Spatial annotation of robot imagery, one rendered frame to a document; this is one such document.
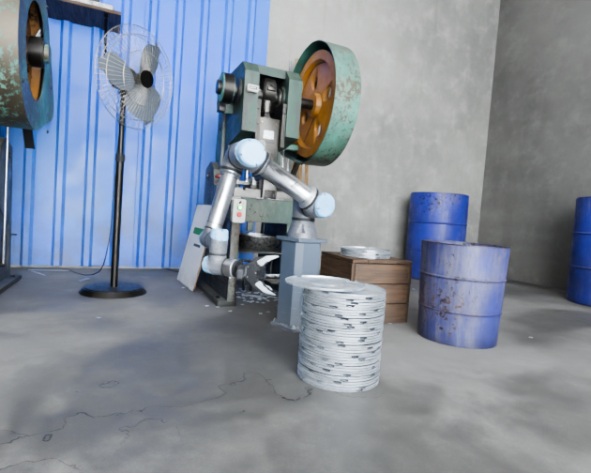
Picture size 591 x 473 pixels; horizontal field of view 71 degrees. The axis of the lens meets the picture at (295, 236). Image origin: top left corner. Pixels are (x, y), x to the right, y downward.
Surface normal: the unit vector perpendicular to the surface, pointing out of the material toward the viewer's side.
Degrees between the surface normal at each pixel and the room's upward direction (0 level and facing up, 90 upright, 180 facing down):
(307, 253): 90
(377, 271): 90
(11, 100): 142
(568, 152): 90
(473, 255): 92
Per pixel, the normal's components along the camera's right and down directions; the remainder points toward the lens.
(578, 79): -0.91, -0.04
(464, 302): -0.22, 0.07
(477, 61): 0.40, 0.07
